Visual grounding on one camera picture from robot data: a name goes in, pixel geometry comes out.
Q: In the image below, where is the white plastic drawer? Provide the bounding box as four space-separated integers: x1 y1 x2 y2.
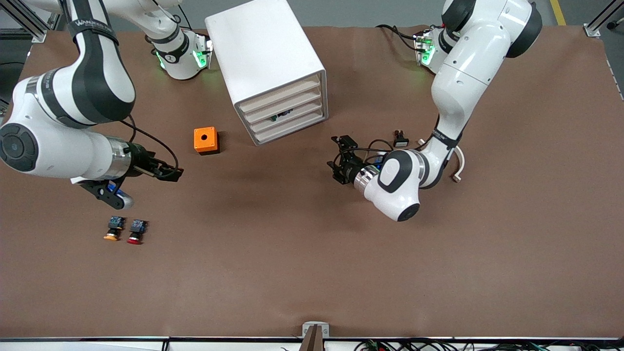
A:
240 79 322 114
249 101 325 133
253 112 326 144
244 90 323 123

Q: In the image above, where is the red mushroom push button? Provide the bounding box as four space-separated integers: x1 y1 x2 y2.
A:
127 219 148 245

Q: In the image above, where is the yellow mushroom push button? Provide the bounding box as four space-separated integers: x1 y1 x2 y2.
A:
103 215 125 241

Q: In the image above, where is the white drawer cabinet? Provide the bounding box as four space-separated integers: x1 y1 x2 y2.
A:
205 0 329 147

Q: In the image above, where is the brown table mat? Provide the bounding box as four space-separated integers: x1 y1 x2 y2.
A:
0 25 624 339

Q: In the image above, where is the black camera cable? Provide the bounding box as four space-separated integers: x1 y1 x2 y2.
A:
119 115 179 178
341 139 390 165

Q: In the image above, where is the orange button enclosure box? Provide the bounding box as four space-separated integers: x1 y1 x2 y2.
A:
194 127 220 156

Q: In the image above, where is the white curved plastic bracket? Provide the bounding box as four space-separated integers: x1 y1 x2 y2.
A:
418 138 466 184

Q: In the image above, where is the black base power cable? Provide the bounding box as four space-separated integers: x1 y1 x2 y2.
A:
375 23 421 52

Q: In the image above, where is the aluminium frame post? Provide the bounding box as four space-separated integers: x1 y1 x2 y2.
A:
583 0 624 39
0 0 66 43

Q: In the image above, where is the white table edge rail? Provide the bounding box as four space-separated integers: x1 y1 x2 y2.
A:
0 336 624 351

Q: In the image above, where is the black cable bundle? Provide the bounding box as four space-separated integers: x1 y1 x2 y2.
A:
353 338 624 351

